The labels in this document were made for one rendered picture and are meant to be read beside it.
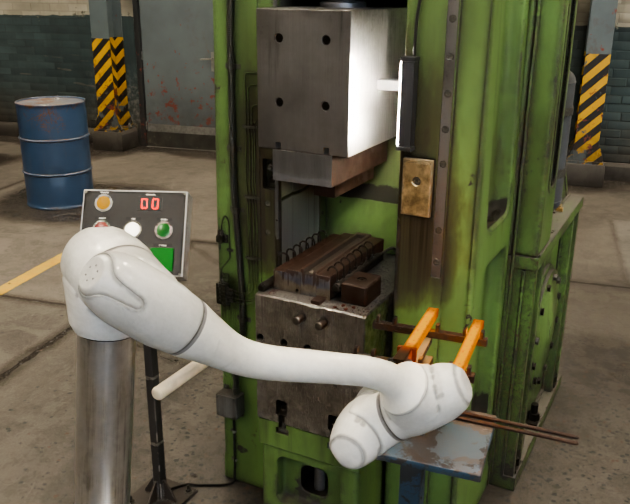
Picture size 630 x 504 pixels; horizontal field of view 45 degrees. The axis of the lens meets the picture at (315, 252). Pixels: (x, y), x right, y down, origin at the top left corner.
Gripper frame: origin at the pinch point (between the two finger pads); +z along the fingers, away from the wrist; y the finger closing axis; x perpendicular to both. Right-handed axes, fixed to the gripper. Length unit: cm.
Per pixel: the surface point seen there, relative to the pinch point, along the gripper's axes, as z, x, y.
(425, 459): 7.9, -30.4, 5.7
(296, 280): 47, -3, -46
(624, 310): 301, -93, 66
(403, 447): 11.0, -30.3, -0.8
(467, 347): 19.4, -2.9, 12.2
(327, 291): 46, -5, -35
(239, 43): 63, 67, -72
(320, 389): 41, -36, -35
